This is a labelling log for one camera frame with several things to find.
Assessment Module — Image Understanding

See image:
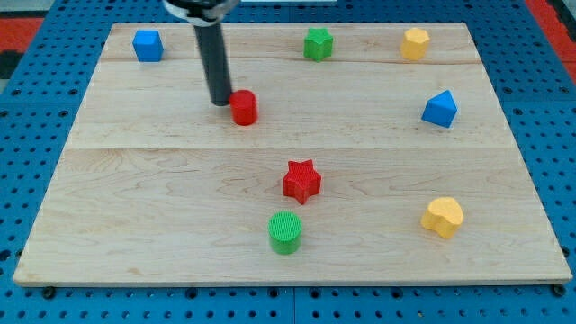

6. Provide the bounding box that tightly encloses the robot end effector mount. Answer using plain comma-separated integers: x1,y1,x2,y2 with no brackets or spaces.
162,0,239,27

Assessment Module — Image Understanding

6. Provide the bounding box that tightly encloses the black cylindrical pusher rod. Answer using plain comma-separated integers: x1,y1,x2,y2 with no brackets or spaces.
194,22,232,106

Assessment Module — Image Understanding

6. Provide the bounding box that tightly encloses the blue cube block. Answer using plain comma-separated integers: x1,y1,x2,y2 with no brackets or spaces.
132,30,164,62

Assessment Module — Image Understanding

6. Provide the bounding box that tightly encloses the green star block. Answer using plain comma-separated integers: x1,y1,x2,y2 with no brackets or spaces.
303,28,334,62

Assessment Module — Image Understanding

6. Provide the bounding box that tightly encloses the red star block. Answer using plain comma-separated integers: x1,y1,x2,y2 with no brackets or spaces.
283,159,322,204

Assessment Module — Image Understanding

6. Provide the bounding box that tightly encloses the red cylinder block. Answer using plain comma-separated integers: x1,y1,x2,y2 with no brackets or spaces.
229,90,258,126

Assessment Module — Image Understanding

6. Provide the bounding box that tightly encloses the wooden board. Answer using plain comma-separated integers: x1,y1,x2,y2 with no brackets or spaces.
13,22,572,287

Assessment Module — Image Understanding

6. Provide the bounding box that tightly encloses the green cylinder block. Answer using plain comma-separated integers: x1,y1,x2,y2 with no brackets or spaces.
268,211,302,255

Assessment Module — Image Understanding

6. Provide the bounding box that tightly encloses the yellow hexagon block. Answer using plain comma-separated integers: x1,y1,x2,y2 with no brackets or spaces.
400,28,430,60

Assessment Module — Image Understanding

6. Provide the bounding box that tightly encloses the blue pentagon block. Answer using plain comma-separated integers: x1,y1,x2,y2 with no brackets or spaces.
421,90,458,128

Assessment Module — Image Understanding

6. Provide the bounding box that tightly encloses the yellow heart block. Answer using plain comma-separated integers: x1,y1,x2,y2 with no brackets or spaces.
420,197,464,239

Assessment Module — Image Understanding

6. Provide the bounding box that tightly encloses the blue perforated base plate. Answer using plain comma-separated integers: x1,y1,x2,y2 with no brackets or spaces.
1,0,575,323

